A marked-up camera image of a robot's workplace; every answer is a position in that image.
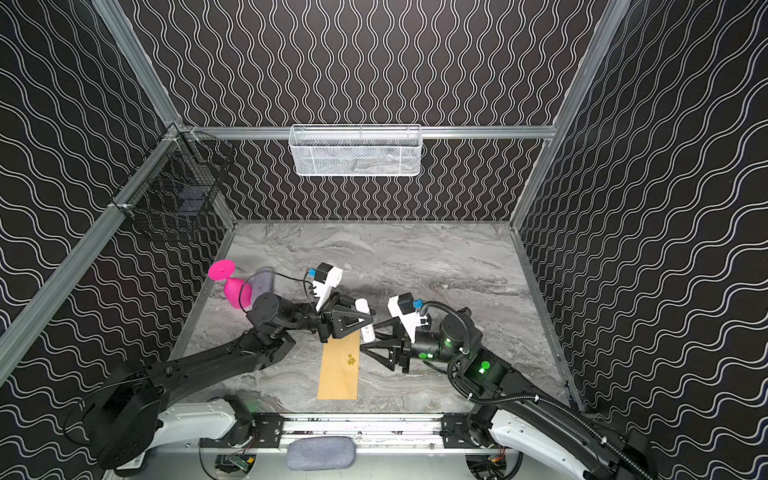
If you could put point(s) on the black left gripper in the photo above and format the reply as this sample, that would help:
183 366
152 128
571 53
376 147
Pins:
324 318

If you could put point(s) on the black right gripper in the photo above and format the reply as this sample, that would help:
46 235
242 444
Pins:
403 348

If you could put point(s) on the white glue stick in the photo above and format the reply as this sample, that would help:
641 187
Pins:
365 321

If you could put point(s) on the brown manila envelope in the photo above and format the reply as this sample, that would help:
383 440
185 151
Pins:
339 373

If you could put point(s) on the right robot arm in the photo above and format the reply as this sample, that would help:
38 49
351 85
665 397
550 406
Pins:
509 411

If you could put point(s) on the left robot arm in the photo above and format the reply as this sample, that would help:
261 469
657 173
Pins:
121 417

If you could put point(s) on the magenta plastic goblet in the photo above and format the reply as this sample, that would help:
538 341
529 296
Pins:
238 292

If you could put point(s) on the grey fabric pouch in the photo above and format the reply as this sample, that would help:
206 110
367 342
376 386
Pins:
321 453

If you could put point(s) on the aluminium back crossbar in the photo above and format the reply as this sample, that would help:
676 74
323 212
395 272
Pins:
377 131

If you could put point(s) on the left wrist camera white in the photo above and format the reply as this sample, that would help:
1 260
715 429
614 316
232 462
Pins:
324 279

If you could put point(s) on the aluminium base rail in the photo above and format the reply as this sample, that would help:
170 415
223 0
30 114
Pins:
406 433

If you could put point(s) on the white wire basket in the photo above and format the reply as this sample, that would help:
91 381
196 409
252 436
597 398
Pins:
357 156

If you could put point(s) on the black wire basket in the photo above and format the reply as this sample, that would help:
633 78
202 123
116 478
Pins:
181 201

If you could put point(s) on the aluminium left side rail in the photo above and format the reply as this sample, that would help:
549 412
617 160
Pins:
19 337

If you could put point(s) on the aluminium corner post left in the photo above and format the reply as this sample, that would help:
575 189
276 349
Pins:
128 43

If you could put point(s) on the aluminium corner post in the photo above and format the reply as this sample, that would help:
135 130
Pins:
596 51
128 43

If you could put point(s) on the aluminium corner post right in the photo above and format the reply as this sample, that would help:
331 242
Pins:
596 51

